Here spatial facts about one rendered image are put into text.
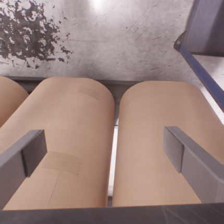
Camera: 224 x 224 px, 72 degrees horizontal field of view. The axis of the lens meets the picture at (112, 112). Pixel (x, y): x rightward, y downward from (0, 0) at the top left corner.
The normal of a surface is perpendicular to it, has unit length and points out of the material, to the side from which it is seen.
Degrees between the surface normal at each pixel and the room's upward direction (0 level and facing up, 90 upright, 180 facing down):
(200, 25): 0
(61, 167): 90
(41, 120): 90
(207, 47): 0
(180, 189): 90
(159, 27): 0
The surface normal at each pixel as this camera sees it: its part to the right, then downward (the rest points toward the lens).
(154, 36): -0.08, 0.64
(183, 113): 0.00, -0.77
